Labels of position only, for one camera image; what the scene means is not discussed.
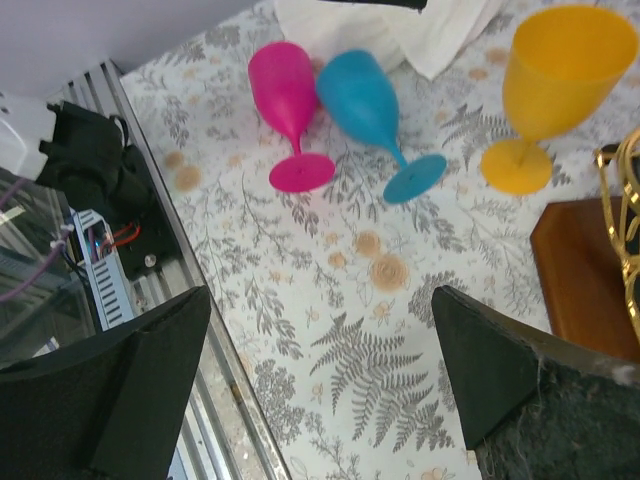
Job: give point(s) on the slotted cable duct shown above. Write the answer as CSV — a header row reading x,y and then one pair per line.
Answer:
x,y
110,289

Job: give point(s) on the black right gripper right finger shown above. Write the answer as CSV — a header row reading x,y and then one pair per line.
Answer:
x,y
532,405

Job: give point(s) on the white cloth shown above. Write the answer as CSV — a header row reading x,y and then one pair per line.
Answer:
x,y
428,40

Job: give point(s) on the blue plastic wine glass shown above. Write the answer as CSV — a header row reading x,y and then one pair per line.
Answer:
x,y
361,100

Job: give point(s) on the pink plastic wine glass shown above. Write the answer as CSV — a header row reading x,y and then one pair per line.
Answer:
x,y
282,82

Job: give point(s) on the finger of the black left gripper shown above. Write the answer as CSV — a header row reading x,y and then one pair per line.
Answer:
x,y
414,5

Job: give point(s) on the aluminium mounting rail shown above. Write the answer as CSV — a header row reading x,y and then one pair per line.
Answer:
x,y
223,433

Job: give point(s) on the yellow plastic goblet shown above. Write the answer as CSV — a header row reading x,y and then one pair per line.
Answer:
x,y
563,63

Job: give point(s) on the gold wire wine glass rack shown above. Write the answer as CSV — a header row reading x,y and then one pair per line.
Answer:
x,y
587,256

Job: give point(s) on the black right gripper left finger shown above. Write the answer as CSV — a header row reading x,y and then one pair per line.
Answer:
x,y
85,411

